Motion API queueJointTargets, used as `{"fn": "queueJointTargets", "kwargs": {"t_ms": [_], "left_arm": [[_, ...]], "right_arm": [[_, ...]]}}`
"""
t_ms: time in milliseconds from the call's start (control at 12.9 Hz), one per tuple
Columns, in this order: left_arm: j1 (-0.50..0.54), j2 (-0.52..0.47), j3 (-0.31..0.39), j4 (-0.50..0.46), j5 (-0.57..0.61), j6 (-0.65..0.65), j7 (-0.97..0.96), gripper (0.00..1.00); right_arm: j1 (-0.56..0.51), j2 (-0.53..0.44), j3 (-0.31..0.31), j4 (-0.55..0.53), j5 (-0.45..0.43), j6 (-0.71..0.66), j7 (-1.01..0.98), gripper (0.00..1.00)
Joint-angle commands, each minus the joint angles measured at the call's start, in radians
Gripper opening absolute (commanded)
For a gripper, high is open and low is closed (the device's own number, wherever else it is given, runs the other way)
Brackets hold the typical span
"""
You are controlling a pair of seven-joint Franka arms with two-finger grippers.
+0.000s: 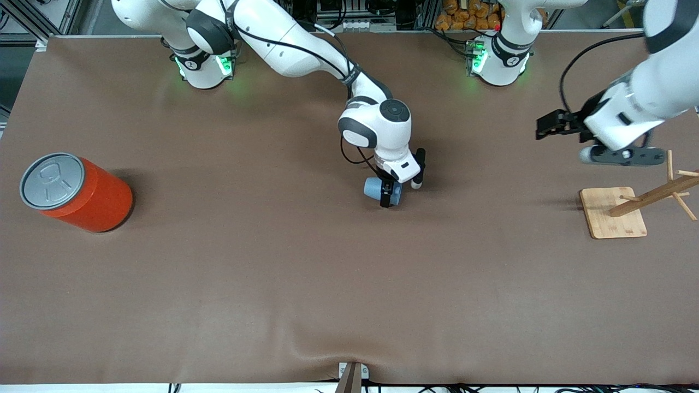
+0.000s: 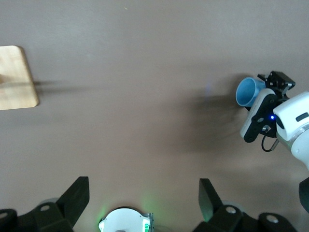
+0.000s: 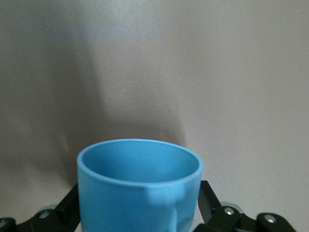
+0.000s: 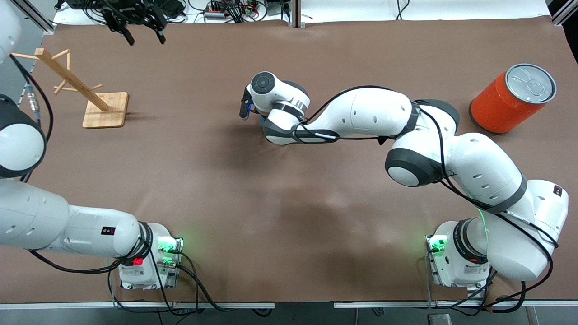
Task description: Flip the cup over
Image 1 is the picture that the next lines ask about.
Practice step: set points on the brown mount pole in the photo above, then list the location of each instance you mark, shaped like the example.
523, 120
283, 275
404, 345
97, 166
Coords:
350, 382

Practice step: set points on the aluminium frame profile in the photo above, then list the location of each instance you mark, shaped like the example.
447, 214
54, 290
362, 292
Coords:
71, 13

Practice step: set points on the orange snack bag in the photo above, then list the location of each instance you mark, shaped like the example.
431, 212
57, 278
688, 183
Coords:
464, 16

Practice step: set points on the white connector strip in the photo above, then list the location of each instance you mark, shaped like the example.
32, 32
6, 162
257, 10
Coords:
366, 25

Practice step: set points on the grey metal clamp bracket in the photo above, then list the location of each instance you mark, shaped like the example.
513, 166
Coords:
342, 370

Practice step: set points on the orange can with grey lid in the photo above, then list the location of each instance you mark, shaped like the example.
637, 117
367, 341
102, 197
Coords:
98, 202

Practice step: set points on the wooden cup rack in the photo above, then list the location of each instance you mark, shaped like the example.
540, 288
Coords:
614, 218

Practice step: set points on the light blue cup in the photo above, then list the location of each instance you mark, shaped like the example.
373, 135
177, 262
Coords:
372, 188

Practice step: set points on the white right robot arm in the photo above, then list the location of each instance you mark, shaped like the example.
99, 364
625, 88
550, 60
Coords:
284, 43

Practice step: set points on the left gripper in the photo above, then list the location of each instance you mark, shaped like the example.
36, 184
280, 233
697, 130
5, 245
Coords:
580, 120

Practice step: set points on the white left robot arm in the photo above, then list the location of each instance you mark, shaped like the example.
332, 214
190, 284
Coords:
508, 60

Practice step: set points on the brown table mat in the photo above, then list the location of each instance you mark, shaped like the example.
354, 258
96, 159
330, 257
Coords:
349, 262

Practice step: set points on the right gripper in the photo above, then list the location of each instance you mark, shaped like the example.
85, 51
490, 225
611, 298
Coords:
386, 190

